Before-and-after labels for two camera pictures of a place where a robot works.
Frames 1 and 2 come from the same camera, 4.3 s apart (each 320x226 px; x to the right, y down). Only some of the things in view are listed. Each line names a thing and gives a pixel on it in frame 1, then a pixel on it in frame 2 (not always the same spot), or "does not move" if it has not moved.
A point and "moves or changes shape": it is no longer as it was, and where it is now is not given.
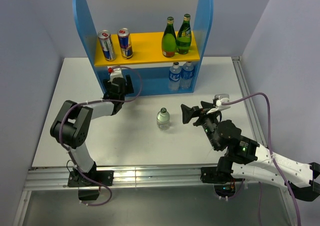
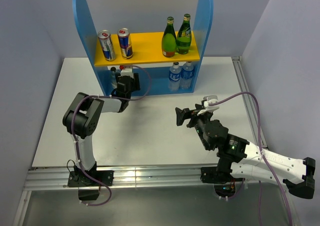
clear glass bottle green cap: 163,119 moves or changes shape
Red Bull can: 107,44 does not move
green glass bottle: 169,42 does not move
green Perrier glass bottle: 184,36 does not move
